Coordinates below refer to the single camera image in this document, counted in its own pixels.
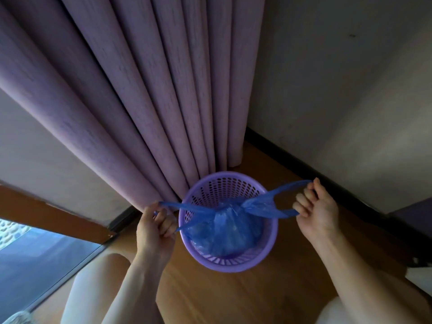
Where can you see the purple plastic waste basket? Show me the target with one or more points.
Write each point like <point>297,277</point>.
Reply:
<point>233,263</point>

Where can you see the person's right forearm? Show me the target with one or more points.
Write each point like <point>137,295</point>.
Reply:
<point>357,283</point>

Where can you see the white grey shoe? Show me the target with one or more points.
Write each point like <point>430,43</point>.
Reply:
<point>15,318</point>

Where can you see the glass window pane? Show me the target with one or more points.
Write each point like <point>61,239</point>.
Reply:
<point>37,259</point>

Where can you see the brown wooden window frame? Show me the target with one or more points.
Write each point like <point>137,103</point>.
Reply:
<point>50,217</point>

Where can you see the blue plastic bag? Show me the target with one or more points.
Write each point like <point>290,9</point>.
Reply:
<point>226,227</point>

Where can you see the black baseboard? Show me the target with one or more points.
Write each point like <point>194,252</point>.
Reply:
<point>330,185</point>

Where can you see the purple curtain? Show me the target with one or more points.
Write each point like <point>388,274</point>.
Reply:
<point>141,97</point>

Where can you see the person's right hand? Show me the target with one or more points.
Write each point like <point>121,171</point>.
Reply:
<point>320,215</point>

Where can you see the person's left forearm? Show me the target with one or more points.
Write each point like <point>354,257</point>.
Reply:
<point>135,293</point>

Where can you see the person's left leg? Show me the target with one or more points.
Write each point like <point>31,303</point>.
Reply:
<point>91,286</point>

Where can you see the person's left hand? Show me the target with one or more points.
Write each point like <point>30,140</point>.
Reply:
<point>152,239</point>

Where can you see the person's left thumb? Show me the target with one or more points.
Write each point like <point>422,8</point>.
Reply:
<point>151,209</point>

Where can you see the person's right thumb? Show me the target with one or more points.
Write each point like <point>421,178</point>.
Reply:
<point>319,188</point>

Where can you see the person's right middle finger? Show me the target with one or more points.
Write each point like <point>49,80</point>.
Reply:
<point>303,200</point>

